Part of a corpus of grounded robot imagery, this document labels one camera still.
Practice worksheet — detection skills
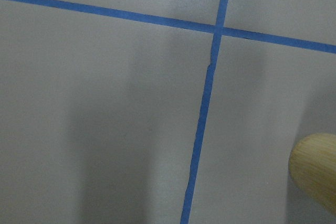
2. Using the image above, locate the wooden right gripper finger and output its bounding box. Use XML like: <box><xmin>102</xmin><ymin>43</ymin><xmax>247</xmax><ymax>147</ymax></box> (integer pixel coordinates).
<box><xmin>288</xmin><ymin>133</ymin><xmax>335</xmax><ymax>215</ymax></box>

